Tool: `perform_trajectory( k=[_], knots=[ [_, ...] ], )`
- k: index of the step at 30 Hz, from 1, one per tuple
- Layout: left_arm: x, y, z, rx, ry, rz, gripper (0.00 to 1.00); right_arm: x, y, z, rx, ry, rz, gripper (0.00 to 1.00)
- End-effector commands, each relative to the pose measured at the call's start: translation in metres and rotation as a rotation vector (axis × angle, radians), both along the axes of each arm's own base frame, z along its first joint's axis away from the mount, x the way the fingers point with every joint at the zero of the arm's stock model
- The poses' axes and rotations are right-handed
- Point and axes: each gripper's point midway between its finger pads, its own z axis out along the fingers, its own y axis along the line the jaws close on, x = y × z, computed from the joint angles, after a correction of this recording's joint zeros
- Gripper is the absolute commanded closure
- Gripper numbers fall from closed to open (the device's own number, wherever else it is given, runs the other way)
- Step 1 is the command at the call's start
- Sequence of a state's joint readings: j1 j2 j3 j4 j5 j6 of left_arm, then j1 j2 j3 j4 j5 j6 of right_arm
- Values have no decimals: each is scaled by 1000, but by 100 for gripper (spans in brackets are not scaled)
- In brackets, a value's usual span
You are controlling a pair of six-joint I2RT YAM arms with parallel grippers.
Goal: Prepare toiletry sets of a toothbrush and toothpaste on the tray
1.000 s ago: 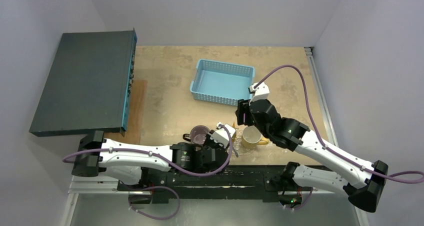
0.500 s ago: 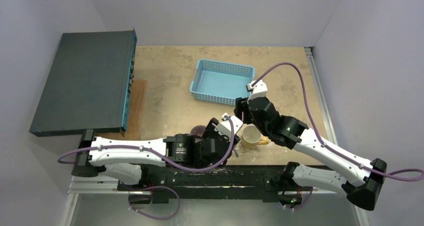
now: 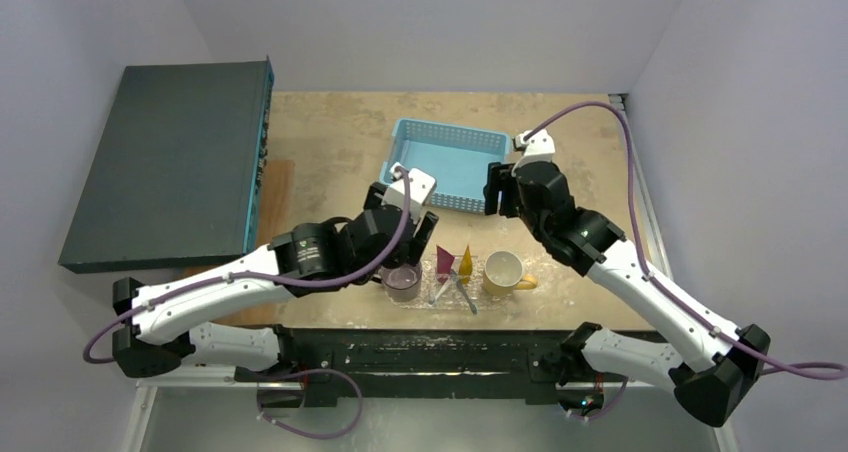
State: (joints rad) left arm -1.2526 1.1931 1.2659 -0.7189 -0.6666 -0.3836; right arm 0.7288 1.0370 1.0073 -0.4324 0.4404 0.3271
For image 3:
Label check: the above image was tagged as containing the pink toothpaste tube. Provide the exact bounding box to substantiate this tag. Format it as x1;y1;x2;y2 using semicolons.
435;246;456;283

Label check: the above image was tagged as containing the light blue perforated basket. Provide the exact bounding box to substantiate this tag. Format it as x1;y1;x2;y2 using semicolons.
378;118;512;215

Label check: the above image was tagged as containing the purple translucent mug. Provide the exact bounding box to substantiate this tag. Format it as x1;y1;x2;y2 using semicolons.
380;264;422;303

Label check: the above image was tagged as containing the yellow toothpaste tube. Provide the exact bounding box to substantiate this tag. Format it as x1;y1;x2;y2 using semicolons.
458;245;474;285

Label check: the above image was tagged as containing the clear textured oval tray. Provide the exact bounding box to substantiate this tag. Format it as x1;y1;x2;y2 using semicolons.
388;253;508;313

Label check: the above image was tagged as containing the yellow mug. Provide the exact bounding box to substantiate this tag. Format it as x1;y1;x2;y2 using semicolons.
482;251;538;297

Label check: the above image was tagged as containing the grey toothbrush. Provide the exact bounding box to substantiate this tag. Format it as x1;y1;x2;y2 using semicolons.
450;270;478;315

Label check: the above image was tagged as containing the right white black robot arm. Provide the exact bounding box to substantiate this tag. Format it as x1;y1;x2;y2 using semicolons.
483;162;771;427

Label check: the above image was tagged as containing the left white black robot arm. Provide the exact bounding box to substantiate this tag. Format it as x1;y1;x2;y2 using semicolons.
111;170;438;381

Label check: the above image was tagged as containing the dark grey flat box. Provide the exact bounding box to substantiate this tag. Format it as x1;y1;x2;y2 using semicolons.
58;59;275;274

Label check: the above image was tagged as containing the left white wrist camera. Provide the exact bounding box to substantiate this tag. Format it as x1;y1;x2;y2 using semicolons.
382;162;437;224

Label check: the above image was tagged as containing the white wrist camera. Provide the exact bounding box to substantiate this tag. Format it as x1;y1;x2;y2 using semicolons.
512;129;556;175
382;162;437;224

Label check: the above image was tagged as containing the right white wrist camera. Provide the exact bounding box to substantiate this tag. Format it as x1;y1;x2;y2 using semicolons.
512;129;556;175

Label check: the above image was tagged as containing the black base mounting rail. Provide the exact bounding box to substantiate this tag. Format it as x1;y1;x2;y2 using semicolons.
234;328;623;407

